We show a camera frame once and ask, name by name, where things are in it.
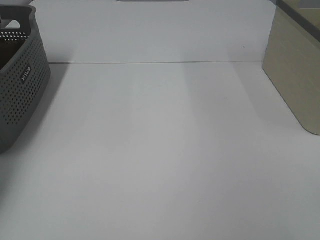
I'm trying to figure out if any grey perforated plastic basket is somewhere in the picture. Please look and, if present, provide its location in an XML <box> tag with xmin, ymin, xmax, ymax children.
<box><xmin>0</xmin><ymin>5</ymin><xmax>51</xmax><ymax>153</ymax></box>

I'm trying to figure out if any beige plastic bin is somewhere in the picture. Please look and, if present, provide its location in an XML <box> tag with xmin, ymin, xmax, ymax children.
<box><xmin>262</xmin><ymin>0</ymin><xmax>320</xmax><ymax>135</ymax></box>

